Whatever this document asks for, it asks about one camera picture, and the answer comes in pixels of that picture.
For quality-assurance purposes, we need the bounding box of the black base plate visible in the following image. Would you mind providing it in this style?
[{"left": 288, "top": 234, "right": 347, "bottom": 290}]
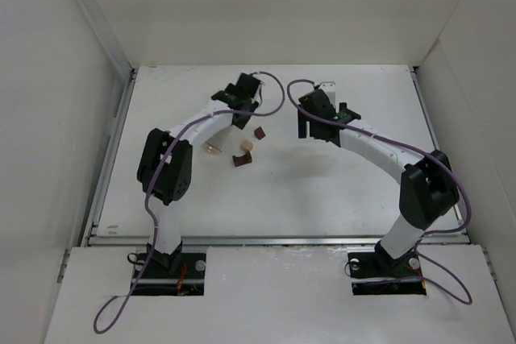
[
  {"left": 132, "top": 252, "right": 206, "bottom": 296},
  {"left": 345, "top": 251, "right": 427, "bottom": 296}
]

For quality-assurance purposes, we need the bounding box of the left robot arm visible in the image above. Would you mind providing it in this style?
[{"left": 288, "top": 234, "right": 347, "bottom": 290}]
[{"left": 136, "top": 73, "right": 261, "bottom": 276}]

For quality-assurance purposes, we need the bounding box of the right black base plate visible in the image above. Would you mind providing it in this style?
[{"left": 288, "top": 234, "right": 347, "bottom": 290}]
[{"left": 345, "top": 251, "right": 427, "bottom": 296}]

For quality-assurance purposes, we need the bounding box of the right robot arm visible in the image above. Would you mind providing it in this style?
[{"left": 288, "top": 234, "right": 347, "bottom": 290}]
[{"left": 297, "top": 88, "right": 459, "bottom": 279}]

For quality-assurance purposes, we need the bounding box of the aluminium left rail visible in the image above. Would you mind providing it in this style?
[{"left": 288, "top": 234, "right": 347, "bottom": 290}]
[{"left": 75, "top": 68, "right": 138, "bottom": 247}]

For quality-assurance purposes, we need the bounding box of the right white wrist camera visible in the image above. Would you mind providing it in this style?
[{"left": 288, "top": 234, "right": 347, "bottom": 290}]
[{"left": 319, "top": 81, "right": 336, "bottom": 103}]

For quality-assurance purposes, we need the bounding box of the dark red wood block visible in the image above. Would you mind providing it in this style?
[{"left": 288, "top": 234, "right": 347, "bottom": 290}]
[{"left": 254, "top": 126, "right": 266, "bottom": 140}]

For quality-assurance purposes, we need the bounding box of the aluminium rail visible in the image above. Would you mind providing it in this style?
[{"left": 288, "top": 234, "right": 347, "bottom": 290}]
[
  {"left": 408, "top": 66, "right": 465, "bottom": 227},
  {"left": 75, "top": 68, "right": 138, "bottom": 247},
  {"left": 87, "top": 234, "right": 472, "bottom": 247}
]

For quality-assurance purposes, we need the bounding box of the aluminium front rail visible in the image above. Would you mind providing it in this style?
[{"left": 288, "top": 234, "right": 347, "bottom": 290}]
[{"left": 87, "top": 234, "right": 472, "bottom": 247}]

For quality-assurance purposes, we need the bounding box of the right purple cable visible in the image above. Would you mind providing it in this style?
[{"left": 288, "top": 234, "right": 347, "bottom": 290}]
[{"left": 286, "top": 78, "right": 473, "bottom": 306}]

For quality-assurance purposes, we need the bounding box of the aluminium right rail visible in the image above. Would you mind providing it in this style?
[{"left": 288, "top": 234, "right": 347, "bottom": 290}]
[{"left": 408, "top": 66, "right": 465, "bottom": 227}]

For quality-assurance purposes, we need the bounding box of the clear plastic box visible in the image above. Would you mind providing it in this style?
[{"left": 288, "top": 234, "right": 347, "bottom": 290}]
[{"left": 202, "top": 126, "right": 231, "bottom": 155}]

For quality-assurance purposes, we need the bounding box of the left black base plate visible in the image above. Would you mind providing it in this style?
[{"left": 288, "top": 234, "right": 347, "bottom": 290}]
[{"left": 132, "top": 252, "right": 206, "bottom": 296}]

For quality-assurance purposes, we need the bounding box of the dark brown arch block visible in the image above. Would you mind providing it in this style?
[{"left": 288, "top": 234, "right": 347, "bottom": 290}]
[{"left": 232, "top": 151, "right": 252, "bottom": 168}]

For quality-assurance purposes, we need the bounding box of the light tan wood cube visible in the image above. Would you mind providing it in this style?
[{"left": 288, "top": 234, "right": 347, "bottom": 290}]
[{"left": 240, "top": 140, "right": 254, "bottom": 153}]

